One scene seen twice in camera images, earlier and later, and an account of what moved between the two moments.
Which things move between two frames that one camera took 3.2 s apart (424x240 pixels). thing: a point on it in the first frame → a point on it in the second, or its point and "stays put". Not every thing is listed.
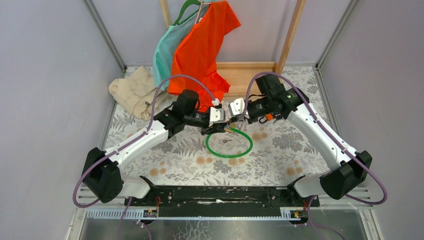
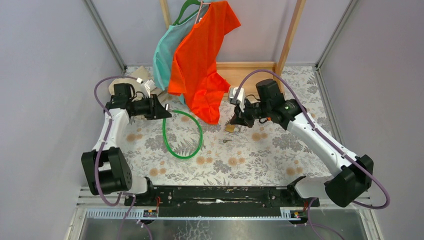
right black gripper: (251, 119) stays put
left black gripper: (215, 128) → (156, 110)
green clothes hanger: (187, 2) stays put
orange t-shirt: (194, 70) stays put
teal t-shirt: (165, 48) stays put
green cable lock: (239, 131) → (167, 109)
